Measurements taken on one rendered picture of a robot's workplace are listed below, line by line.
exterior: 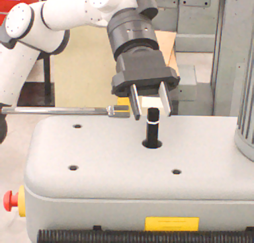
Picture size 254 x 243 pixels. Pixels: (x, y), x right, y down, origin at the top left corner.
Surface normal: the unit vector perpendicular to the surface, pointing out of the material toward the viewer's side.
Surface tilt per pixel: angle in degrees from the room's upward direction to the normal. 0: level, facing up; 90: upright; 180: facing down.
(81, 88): 90
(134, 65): 31
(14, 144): 0
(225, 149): 0
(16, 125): 0
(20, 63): 94
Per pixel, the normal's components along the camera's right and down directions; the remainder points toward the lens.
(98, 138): 0.05, -0.87
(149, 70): 0.18, -0.49
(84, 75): 0.06, 0.49
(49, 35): 0.60, 0.45
